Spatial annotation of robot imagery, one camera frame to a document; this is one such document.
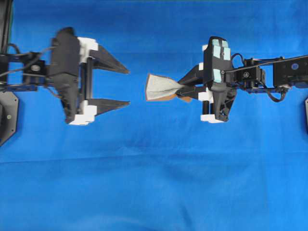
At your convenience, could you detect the black white gripper, image-right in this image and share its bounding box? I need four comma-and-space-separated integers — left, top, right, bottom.
175, 45, 224, 123

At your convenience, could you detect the black white gripper, image-left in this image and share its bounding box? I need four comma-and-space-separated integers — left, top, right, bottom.
67, 36, 130, 126

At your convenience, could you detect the grey and brown sponge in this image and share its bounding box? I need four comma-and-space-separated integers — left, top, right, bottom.
145, 74, 192, 103

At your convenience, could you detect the blue table cloth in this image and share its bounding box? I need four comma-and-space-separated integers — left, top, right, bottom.
0, 0, 308, 231

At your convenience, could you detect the black base plate, image-right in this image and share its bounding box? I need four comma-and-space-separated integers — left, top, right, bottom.
304, 98, 308, 131

